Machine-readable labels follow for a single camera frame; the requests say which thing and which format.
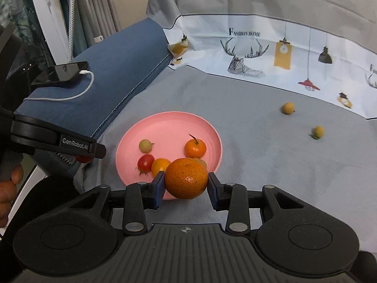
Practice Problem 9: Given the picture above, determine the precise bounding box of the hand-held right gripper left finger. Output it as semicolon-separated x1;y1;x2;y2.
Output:
60;171;165;236

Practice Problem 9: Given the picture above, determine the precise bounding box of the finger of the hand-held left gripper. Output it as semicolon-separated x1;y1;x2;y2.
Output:
11;114;107;160

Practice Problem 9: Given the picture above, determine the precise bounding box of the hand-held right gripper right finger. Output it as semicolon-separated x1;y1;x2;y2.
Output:
208;172;313;233

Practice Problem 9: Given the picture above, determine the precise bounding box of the textured mandarin orange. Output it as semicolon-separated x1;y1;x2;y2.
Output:
164;158;208;200

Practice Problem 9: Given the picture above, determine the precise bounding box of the mandarin orange with stem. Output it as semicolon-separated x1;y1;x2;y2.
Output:
184;134;207;159

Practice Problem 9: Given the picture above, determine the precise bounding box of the pink plate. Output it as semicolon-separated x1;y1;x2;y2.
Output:
115;111;222;200

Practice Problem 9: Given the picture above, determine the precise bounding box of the person's left hand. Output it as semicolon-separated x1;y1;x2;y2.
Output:
0;165;24;227

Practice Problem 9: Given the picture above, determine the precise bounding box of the small yellow fruit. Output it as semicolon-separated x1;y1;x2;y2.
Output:
151;158;171;177

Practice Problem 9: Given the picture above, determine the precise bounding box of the pale green tomato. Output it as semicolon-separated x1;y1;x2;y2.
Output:
139;139;154;154

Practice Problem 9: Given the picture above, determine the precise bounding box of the grey printed cloth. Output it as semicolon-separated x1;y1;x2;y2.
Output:
74;0;377;254

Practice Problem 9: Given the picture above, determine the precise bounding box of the black phone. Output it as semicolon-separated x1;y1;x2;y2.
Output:
30;61;89;88

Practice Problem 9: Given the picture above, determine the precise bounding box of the blue cushion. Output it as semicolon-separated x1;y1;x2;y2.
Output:
15;18;173;180

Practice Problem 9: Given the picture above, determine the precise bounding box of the grey curtain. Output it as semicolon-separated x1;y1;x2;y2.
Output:
72;0;121;46

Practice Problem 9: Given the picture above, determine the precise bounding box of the white rack frame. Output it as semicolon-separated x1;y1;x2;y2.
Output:
28;0;77;64

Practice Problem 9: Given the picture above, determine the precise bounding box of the white charging cable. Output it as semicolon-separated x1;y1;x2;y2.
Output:
25;70;95;101

